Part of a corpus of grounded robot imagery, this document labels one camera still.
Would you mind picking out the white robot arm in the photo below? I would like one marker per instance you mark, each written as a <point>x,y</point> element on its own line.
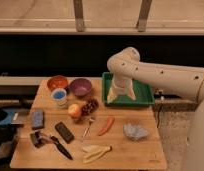
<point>186,82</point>

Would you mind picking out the dark grape bunch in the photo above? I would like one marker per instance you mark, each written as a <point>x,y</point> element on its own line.
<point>90,106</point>

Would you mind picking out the red yellow apple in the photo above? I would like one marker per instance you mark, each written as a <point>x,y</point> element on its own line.
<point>74,111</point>

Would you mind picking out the metal fork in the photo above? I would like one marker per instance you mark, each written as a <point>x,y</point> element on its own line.
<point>91,120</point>

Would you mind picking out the black metal binder clip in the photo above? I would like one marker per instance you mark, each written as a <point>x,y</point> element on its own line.
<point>35,139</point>

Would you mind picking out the blue box beside table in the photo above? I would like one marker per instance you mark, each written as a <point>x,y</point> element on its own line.
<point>14,117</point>

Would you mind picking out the black rectangular remote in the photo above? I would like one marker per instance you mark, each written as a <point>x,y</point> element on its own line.
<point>64,132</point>

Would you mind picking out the green plastic tray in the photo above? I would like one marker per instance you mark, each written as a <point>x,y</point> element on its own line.
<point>143,92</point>

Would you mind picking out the orange carrot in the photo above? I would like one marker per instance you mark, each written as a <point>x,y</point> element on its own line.
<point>106,126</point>

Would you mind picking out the purple bowl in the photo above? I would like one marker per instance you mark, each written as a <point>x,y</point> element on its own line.
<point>80,87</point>

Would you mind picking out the black handled knife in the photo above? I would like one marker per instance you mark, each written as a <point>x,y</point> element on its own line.
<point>59,146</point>

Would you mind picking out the blue sponge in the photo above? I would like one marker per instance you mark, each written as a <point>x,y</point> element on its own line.
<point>37,120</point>

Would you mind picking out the crumpled grey blue cloth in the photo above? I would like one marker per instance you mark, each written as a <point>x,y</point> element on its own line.
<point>134,131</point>

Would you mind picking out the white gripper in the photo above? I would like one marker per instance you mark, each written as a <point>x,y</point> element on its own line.
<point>120,85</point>

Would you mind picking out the blue and white cup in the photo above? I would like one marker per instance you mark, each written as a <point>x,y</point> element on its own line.
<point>59,95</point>

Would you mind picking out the orange bowl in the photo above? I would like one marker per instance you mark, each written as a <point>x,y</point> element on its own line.
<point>57,81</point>

